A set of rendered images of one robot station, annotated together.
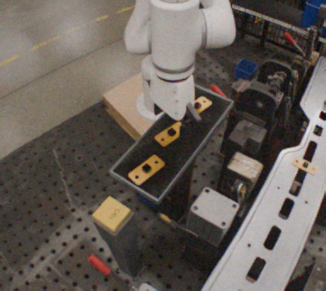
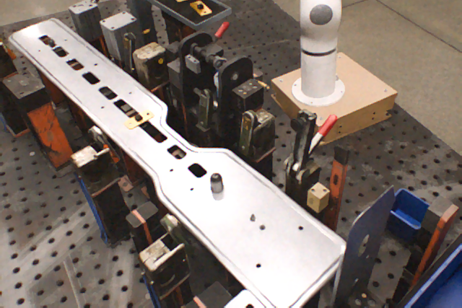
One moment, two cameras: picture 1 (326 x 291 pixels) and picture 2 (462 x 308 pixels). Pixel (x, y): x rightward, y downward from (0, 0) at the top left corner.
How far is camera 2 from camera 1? 1.62 m
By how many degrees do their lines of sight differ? 67
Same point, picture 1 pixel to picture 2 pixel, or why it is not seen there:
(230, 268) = (86, 53)
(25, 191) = (246, 26)
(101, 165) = (262, 68)
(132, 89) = (346, 71)
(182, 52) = not seen: outside the picture
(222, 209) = (113, 22)
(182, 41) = not seen: outside the picture
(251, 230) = (106, 68)
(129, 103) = not seen: hidden behind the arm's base
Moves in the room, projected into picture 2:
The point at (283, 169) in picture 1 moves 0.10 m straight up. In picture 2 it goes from (146, 102) to (139, 74)
